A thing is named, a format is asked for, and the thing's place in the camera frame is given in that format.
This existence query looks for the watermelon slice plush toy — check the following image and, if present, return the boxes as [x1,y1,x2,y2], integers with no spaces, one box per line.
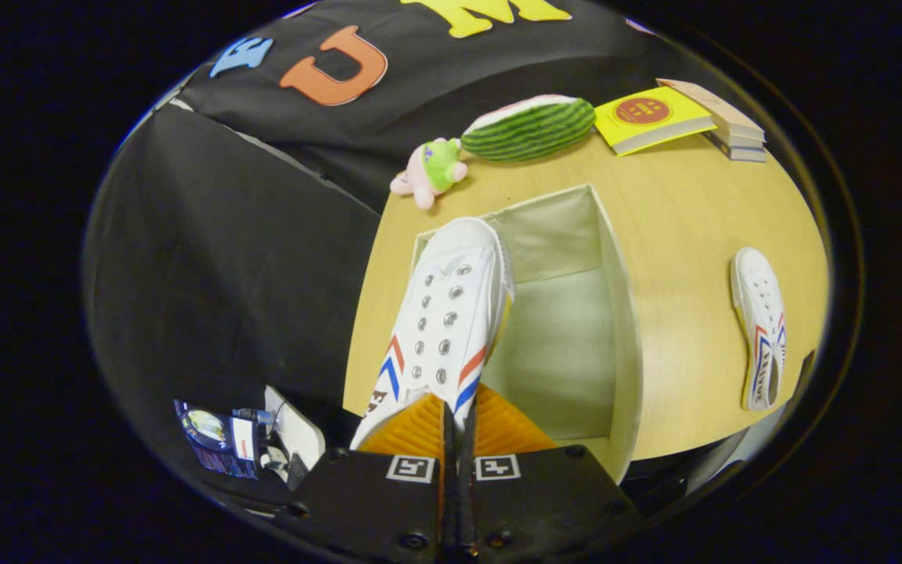
[460,95,597,163]

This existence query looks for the white book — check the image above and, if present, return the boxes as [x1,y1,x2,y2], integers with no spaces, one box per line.
[705,129,767,152]

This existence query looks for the pale green fabric storage box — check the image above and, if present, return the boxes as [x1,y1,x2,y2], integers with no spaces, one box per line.
[410,184,644,485]

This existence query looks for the blue printed carton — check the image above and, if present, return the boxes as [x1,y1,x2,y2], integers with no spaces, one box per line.
[175,399,260,479]

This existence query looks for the white shoe red blue stripes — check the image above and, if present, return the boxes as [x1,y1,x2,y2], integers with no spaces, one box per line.
[731,248,788,412]
[349,217,516,451]

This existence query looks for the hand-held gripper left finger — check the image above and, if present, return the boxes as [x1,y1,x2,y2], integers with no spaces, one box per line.
[275,394,460,564]

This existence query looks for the white plastic device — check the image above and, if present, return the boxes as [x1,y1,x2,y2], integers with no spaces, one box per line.
[264,386,327,472]

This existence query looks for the beige cover book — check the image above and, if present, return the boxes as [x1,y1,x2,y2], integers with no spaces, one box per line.
[656,78,767,143]

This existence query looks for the black backdrop cloth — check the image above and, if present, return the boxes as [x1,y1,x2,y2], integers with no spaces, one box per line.
[83,0,741,490]

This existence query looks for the yellow book red circle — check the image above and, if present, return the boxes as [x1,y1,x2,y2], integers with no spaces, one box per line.
[594,86,718,157]

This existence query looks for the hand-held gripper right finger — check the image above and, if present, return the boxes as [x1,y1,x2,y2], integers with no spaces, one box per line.
[457,384,641,564]

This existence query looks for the pink and green plush toy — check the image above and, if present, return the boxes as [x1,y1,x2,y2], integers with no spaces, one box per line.
[390,138,469,211]

